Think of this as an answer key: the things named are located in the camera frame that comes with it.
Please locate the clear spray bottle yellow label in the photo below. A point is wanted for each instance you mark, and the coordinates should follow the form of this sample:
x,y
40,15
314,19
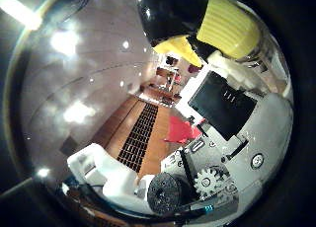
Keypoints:
x,y
171,13

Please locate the red cloth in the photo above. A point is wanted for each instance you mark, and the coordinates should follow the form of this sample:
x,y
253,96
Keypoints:
x,y
179,130

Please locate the wooden shelf unit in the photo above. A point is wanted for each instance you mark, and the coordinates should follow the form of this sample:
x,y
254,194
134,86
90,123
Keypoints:
x,y
168,75

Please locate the long ceiling light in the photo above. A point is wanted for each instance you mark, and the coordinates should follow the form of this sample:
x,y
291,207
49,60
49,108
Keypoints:
x,y
19,11

